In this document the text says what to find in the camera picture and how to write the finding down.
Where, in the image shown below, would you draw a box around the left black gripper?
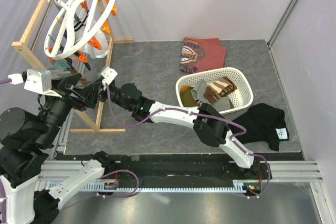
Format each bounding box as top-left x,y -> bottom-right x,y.
37,71 -> 104,145

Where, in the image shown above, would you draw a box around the olive striped sock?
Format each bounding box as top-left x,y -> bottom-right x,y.
223,77 -> 237,96
180,86 -> 200,107

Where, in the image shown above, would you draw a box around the brown striped sock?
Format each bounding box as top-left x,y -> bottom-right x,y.
204,77 -> 226,104
69,69 -> 89,84

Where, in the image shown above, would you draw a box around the grey sock black stripes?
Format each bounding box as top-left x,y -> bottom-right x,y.
212,97 -> 233,112

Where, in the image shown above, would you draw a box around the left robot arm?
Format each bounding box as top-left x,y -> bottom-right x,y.
1,74 -> 115,223

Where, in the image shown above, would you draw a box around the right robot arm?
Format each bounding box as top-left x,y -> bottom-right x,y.
101,79 -> 260,179

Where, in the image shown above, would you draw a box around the white round sock hanger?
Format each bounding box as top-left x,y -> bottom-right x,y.
44,0 -> 116,60

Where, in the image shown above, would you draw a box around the white sock black stripes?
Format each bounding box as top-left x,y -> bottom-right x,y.
74,9 -> 109,59

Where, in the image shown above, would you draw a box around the red printed t-shirt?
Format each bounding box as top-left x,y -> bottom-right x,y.
180,37 -> 227,74

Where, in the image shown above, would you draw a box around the white perforated plastic basket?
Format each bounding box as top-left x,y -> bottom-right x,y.
175,67 -> 254,115

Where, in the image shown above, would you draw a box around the black folded garment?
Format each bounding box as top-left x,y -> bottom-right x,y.
233,103 -> 289,151

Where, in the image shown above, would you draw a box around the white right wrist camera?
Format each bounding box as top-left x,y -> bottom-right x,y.
100,66 -> 118,85

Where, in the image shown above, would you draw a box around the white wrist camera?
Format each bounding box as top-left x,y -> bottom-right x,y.
7,68 -> 62,98
100,66 -> 118,85

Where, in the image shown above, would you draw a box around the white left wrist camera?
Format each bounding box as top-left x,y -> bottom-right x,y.
7,68 -> 62,98

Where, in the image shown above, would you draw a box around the wooden drying rack frame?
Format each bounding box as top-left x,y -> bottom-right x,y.
12,0 -> 134,133

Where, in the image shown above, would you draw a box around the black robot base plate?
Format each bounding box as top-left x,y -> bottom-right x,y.
105,153 -> 272,188

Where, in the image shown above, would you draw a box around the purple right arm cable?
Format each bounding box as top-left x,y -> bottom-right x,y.
106,84 -> 271,200

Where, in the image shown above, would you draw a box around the slotted cable duct rail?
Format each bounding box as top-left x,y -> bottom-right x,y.
49,179 -> 263,193

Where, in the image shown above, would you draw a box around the aluminium frame rail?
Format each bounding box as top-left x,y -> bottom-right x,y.
38,161 -> 323,183

